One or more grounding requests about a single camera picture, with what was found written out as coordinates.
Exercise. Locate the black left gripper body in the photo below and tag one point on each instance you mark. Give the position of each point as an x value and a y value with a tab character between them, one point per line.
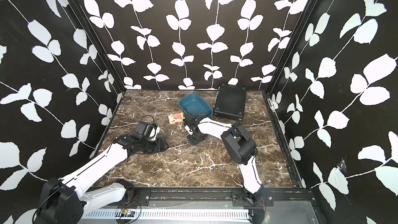
154	146

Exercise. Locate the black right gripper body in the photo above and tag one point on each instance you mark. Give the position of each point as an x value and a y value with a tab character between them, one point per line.
195	139

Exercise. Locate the steel nail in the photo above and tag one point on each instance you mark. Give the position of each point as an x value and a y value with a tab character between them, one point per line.
199	113

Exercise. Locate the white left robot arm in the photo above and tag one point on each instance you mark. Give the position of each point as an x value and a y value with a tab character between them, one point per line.
66	200

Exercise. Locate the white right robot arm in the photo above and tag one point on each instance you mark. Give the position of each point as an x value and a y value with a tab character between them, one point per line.
238	142

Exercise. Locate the teal plastic storage box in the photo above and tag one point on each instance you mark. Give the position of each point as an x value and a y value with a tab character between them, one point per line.
193	102

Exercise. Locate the yellow playing card box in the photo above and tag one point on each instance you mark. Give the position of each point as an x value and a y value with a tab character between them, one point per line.
176	118

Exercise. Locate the white perforated strip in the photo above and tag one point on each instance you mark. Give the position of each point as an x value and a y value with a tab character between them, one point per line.
228	215

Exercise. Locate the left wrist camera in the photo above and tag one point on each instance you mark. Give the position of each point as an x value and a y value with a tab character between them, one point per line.
146	131

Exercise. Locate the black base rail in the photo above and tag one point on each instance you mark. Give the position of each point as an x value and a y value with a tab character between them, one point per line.
238	196

